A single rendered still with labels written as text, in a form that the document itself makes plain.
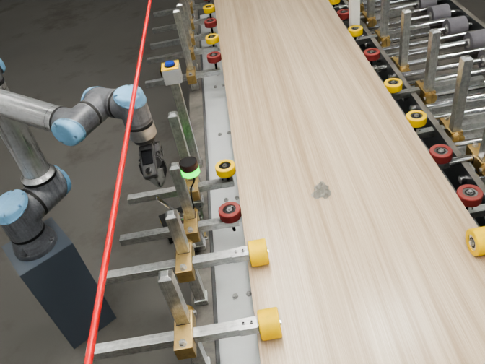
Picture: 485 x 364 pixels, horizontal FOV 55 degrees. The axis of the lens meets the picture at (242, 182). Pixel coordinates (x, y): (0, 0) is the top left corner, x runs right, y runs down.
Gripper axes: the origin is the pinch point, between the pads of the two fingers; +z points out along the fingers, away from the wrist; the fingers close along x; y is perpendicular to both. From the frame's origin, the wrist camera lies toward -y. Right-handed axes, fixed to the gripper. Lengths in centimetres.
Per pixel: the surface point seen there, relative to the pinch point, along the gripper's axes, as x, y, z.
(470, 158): -113, 2, 16
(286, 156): -47, 17, 11
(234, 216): -24.0, -11.0, 10.5
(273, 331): -31, -61, 5
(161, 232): 3.1, -8.1, 14.8
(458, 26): -158, 113, 18
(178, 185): -7.4, -4.9, -2.3
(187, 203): -8.5, -5.0, 6.1
